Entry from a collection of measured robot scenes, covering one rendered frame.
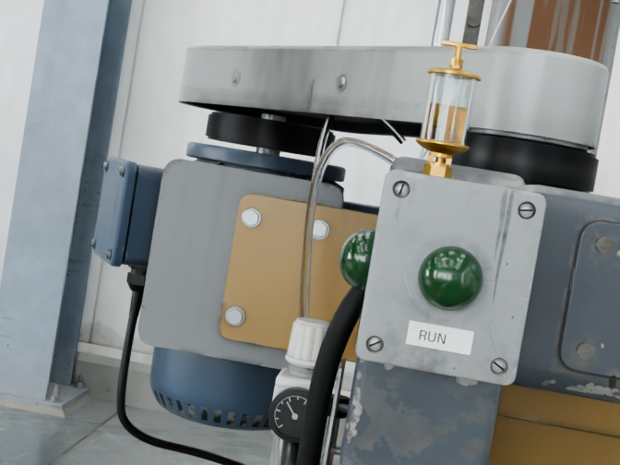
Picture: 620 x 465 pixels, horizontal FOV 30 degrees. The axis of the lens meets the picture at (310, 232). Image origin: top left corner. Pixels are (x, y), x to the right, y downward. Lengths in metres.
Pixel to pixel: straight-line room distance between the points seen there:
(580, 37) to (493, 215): 0.57
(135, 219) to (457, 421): 0.48
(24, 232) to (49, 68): 0.77
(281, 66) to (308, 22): 4.92
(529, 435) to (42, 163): 4.79
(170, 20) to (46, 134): 0.89
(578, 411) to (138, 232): 0.40
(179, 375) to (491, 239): 0.55
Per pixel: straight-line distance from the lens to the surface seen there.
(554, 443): 0.90
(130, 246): 1.01
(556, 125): 0.71
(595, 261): 0.59
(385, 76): 0.80
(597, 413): 0.85
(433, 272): 0.52
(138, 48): 5.96
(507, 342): 0.54
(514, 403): 0.84
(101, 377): 6.00
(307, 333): 0.80
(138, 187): 1.00
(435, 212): 0.54
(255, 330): 0.98
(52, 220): 5.56
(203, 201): 0.99
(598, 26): 1.10
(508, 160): 0.70
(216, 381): 1.03
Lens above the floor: 1.32
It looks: 3 degrees down
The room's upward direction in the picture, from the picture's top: 10 degrees clockwise
